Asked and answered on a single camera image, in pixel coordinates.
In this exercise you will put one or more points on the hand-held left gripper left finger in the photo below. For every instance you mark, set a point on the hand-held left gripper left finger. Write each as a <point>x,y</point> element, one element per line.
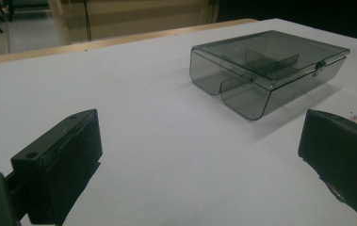
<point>56,163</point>

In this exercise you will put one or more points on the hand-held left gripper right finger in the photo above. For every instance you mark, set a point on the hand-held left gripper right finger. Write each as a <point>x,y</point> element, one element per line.
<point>345,150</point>

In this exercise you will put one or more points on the clear grey plastic compartment box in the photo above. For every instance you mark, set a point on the clear grey plastic compartment box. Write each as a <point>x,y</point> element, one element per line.
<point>239,100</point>

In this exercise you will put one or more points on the white table board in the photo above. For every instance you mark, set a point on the white table board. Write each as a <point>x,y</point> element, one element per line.
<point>135,94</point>

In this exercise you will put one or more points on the wooden table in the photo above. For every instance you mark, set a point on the wooden table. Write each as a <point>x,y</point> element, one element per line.
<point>72,47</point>

